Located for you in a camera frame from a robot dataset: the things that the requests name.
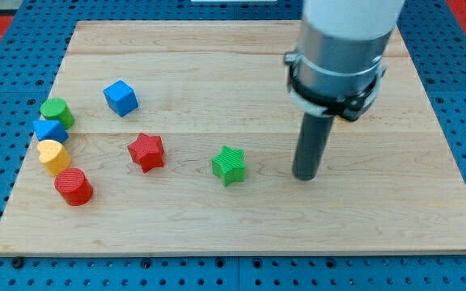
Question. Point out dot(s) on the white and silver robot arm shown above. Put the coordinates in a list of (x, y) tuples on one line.
[(335, 68)]

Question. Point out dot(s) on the green star block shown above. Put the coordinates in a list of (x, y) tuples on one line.
[(229, 165)]

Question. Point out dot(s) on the red star block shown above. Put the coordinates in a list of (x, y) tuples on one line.
[(147, 151)]

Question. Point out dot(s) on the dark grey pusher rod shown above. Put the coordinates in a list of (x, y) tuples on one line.
[(313, 138)]

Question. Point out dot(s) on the blue cube block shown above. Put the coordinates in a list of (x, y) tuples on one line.
[(121, 98)]

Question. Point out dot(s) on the red cylinder block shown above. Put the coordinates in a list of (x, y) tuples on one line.
[(73, 186)]

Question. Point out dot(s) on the yellow heart block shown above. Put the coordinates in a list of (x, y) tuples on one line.
[(53, 156)]

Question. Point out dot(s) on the green cylinder block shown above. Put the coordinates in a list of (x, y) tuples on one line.
[(57, 109)]

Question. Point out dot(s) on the blue triangle block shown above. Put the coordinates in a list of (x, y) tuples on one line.
[(50, 130)]

